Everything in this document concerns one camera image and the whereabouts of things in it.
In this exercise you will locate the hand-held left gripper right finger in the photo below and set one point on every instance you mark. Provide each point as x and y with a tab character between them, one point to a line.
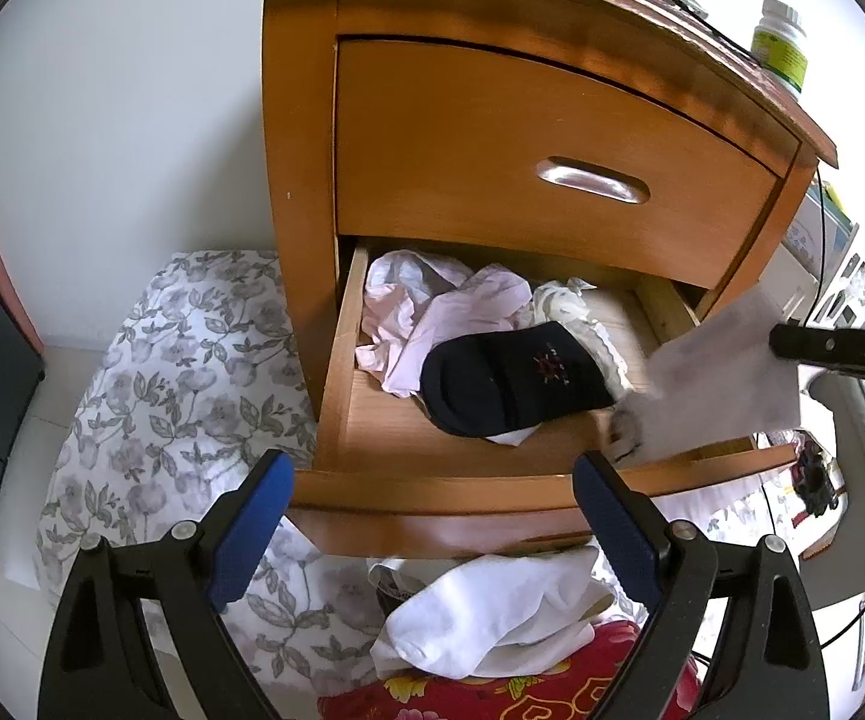
620	532

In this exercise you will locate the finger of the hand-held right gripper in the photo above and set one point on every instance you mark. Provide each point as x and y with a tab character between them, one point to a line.
837	349

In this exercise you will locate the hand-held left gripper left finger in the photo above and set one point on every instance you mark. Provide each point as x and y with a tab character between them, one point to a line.
252	525

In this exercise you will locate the pale grey printed cloth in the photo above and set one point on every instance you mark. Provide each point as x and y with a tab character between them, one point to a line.
717	382

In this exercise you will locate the white sock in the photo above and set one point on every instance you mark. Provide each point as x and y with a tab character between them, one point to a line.
500	615
515	437

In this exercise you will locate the black embroidered sock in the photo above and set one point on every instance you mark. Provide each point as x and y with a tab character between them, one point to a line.
507	382

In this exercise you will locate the pale pink striped garment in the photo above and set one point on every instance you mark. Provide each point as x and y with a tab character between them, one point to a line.
462	315

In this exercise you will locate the white lattice organizer rack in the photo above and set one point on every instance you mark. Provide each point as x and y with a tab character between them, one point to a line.
852	277

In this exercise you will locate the pale booklet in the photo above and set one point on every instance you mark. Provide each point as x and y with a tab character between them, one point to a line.
807	232

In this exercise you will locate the grey upholstered furniture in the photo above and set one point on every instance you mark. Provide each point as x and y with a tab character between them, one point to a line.
852	480

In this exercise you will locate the black lace cloth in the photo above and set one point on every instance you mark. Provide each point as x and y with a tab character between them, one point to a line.
815	480

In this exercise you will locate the floral bedsheet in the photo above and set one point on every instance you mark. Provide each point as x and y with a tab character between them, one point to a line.
170	390

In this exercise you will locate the red floral blanket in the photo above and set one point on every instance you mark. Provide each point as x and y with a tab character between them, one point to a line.
477	697

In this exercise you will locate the white medicine bottle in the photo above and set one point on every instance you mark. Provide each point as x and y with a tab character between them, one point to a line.
779	45

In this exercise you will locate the pink board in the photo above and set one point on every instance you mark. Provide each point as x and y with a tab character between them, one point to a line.
5	270

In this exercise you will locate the wooden nightstand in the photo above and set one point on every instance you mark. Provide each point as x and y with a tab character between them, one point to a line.
297	165

